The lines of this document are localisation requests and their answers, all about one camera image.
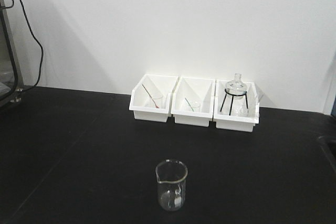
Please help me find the small beaker in bin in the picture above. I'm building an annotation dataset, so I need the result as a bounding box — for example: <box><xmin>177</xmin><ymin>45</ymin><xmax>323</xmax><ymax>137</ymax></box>
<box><xmin>190</xmin><ymin>101</ymin><xmax>201</xmax><ymax>112</ymax></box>
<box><xmin>149</xmin><ymin>95</ymin><xmax>163</xmax><ymax>109</ymax></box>

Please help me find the right white storage bin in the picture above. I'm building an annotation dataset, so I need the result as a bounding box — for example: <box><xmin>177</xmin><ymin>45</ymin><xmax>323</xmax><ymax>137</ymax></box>
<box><xmin>213</xmin><ymin>79</ymin><xmax>259</xmax><ymax>132</ymax></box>

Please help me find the middle white storage bin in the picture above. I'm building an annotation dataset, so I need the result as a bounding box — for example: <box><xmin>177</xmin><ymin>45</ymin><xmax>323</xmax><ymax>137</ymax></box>
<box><xmin>171</xmin><ymin>77</ymin><xmax>216</xmax><ymax>127</ymax></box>

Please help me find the black sink edge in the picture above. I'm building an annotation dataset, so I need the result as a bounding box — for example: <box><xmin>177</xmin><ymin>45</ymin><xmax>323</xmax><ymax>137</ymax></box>
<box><xmin>318</xmin><ymin>136</ymin><xmax>335</xmax><ymax>170</ymax></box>

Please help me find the left white storage bin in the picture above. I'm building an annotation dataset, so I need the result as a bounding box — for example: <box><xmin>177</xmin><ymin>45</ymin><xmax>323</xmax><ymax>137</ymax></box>
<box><xmin>129</xmin><ymin>74</ymin><xmax>178</xmax><ymax>123</ymax></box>

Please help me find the black wire tripod stand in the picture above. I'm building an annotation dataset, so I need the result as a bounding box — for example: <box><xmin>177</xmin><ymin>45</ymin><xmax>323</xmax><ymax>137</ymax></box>
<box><xmin>220</xmin><ymin>88</ymin><xmax>249</xmax><ymax>115</ymax></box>

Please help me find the metal-framed cabinet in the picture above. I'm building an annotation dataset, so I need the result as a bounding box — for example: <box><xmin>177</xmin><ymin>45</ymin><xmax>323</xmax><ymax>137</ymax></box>
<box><xmin>1</xmin><ymin>9</ymin><xmax>24</xmax><ymax>107</ymax></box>

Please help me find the black power cable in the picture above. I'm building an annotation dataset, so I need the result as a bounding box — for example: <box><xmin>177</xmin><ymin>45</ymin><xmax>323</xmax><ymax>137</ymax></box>
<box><xmin>0</xmin><ymin>0</ymin><xmax>44</xmax><ymax>88</ymax></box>

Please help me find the large clear glass beaker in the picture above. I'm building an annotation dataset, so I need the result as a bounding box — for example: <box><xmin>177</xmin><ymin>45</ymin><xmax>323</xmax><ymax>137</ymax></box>
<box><xmin>155</xmin><ymin>159</ymin><xmax>188</xmax><ymax>211</ymax></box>

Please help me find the clear glass flask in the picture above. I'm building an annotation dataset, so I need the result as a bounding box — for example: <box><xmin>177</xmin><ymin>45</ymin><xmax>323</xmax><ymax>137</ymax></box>
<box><xmin>225</xmin><ymin>73</ymin><xmax>247</xmax><ymax>100</ymax></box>

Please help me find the small glassware in right bin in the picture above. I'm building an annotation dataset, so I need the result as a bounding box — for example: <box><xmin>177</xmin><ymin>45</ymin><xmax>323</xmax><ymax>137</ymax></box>
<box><xmin>232</xmin><ymin>107</ymin><xmax>249</xmax><ymax>117</ymax></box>

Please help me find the small beaker in left bin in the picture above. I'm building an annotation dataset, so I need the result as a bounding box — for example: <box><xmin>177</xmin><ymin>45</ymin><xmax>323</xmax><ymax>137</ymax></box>
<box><xmin>149</xmin><ymin>95</ymin><xmax>163</xmax><ymax>109</ymax></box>

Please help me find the white storage bin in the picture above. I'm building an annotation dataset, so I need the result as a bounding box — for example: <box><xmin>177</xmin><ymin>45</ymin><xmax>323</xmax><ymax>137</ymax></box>
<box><xmin>213</xmin><ymin>79</ymin><xmax>259</xmax><ymax>132</ymax></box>
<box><xmin>171</xmin><ymin>77</ymin><xmax>216</xmax><ymax>127</ymax></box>
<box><xmin>129</xmin><ymin>74</ymin><xmax>178</xmax><ymax>123</ymax></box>

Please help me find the small beaker in middle bin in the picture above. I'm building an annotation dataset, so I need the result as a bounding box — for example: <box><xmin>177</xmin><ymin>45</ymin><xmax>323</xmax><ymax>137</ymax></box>
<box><xmin>190</xmin><ymin>101</ymin><xmax>201</xmax><ymax>112</ymax></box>

